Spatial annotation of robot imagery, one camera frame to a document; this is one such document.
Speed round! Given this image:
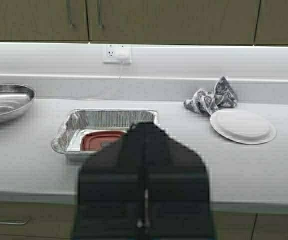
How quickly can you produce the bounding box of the stainless steel bowl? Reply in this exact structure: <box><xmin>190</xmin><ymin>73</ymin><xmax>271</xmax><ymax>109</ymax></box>
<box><xmin>0</xmin><ymin>83</ymin><xmax>36</xmax><ymax>124</ymax></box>

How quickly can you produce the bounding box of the red plastic lid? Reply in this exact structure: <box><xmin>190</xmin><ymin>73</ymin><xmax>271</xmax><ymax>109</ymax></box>
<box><xmin>80</xmin><ymin>130</ymin><xmax>125</xmax><ymax>152</ymax></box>

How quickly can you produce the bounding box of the white paper plate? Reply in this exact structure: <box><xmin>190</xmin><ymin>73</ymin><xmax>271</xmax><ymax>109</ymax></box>
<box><xmin>210</xmin><ymin>109</ymin><xmax>277</xmax><ymax>145</ymax></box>

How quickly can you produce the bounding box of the grey patterned cloth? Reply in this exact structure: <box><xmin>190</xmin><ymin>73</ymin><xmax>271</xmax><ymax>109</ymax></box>
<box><xmin>183</xmin><ymin>76</ymin><xmax>238</xmax><ymax>116</ymax></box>

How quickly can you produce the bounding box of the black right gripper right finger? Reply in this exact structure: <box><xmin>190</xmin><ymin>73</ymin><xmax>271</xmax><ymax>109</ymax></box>
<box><xmin>143</xmin><ymin>122</ymin><xmax>216</xmax><ymax>240</ymax></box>

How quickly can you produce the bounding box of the white wall outlet plate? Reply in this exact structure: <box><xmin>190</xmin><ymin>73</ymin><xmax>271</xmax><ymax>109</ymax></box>
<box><xmin>102</xmin><ymin>44</ymin><xmax>132</xmax><ymax>65</ymax></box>

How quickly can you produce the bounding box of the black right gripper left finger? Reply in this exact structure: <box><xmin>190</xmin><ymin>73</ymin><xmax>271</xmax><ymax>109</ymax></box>
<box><xmin>71</xmin><ymin>122</ymin><xmax>149</xmax><ymax>240</ymax></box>

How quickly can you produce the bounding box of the wooden drawer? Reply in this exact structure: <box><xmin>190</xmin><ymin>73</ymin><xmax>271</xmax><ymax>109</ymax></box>
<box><xmin>252</xmin><ymin>214</ymin><xmax>288</xmax><ymax>240</ymax></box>
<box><xmin>0</xmin><ymin>201</ymin><xmax>76</xmax><ymax>239</ymax></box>

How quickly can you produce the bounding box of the door handle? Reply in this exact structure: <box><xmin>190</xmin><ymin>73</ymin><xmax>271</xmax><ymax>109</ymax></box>
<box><xmin>66</xmin><ymin>0</ymin><xmax>75</xmax><ymax>28</ymax></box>
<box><xmin>97</xmin><ymin>0</ymin><xmax>104</xmax><ymax>30</ymax></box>

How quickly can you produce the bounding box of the lower left wooden drawer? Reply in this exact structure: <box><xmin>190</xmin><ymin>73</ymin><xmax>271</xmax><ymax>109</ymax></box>
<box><xmin>0</xmin><ymin>201</ymin><xmax>76</xmax><ymax>239</ymax></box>

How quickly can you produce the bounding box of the far right wooden drawer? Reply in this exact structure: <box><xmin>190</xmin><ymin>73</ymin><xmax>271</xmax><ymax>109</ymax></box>
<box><xmin>252</xmin><ymin>214</ymin><xmax>288</xmax><ymax>240</ymax></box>

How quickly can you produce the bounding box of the left drawer metal handle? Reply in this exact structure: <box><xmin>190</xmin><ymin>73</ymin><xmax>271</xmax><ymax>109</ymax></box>
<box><xmin>0</xmin><ymin>216</ymin><xmax>30</xmax><ymax>226</ymax></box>

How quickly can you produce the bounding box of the white power cable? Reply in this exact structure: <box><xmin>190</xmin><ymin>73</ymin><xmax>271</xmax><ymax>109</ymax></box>
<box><xmin>71</xmin><ymin>60</ymin><xmax>122</xmax><ymax>100</ymax></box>

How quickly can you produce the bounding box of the aluminium foil tray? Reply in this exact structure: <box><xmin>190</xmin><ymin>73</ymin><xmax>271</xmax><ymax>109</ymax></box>
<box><xmin>51</xmin><ymin>108</ymin><xmax>159</xmax><ymax>162</ymax></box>

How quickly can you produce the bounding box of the white plug adapter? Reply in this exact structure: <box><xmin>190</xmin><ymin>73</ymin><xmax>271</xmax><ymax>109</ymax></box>
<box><xmin>115</xmin><ymin>50</ymin><xmax>129</xmax><ymax>63</ymax></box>

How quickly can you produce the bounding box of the right upper door handle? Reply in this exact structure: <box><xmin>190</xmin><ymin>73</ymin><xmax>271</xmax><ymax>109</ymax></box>
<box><xmin>97</xmin><ymin>0</ymin><xmax>104</xmax><ymax>30</ymax></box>

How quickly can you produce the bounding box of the cabinet door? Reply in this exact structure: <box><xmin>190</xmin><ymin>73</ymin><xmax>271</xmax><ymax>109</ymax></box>
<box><xmin>0</xmin><ymin>0</ymin><xmax>88</xmax><ymax>43</ymax></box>
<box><xmin>86</xmin><ymin>0</ymin><xmax>260</xmax><ymax>45</ymax></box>
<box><xmin>255</xmin><ymin>0</ymin><xmax>288</xmax><ymax>46</ymax></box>

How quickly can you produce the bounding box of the left upper door handle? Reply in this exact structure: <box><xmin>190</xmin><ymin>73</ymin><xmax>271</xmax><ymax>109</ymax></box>
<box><xmin>66</xmin><ymin>0</ymin><xmax>75</xmax><ymax>28</ymax></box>

